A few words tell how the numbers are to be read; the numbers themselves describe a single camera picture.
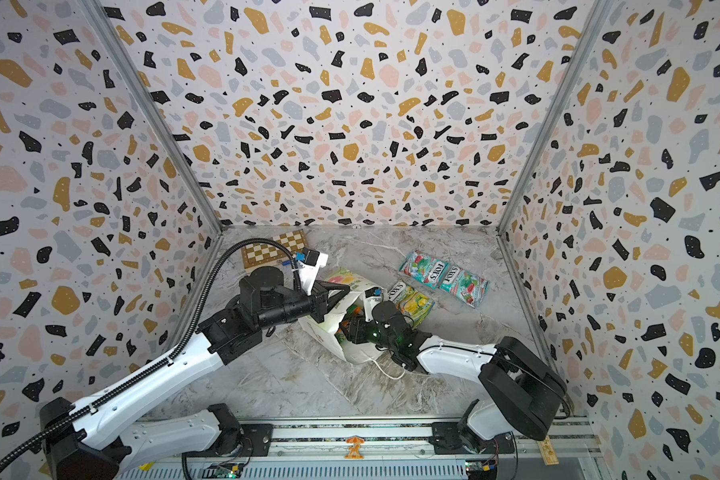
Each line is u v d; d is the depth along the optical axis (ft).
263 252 3.71
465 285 3.31
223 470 2.30
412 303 3.19
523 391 1.43
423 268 3.48
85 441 1.25
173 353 1.50
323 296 1.90
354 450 2.38
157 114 2.87
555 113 2.90
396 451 2.40
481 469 2.35
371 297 2.49
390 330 2.09
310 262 1.92
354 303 2.34
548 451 2.36
